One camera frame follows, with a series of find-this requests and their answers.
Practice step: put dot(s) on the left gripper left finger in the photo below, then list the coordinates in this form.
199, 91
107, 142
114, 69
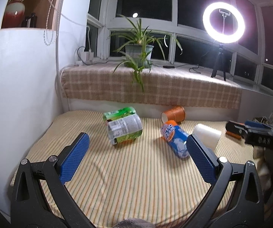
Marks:
40, 197

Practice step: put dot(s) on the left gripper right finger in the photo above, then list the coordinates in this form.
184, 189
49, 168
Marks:
245, 207

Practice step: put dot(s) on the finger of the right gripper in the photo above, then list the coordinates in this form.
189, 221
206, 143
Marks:
256, 124

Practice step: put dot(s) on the blue orange Arctic Ocean cup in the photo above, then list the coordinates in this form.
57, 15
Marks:
176, 138

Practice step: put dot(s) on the orange paper cup far right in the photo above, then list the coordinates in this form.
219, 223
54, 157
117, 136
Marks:
233, 135

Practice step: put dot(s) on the white plastic cup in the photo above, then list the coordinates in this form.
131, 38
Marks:
207, 135

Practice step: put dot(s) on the grey gloved hand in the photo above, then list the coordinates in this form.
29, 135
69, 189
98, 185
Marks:
134, 223

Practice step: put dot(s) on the striped bed mat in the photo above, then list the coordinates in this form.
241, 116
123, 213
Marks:
140, 178

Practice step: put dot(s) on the spider plant in pot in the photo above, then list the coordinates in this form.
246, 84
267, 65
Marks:
137, 49

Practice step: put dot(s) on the plaid sill cloth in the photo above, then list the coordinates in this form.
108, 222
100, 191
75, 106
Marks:
159, 86

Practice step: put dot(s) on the white power adapter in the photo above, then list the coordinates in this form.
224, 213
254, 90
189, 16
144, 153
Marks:
87, 55

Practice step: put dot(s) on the dark small bottles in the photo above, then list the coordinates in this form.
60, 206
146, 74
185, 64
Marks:
30, 21

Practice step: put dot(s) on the red white vase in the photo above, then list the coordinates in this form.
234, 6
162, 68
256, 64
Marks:
14, 14

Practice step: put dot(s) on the orange paper cup near wall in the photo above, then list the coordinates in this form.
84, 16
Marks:
176, 113

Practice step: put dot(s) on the ring light on tripod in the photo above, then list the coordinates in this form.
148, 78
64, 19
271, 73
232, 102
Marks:
225, 10

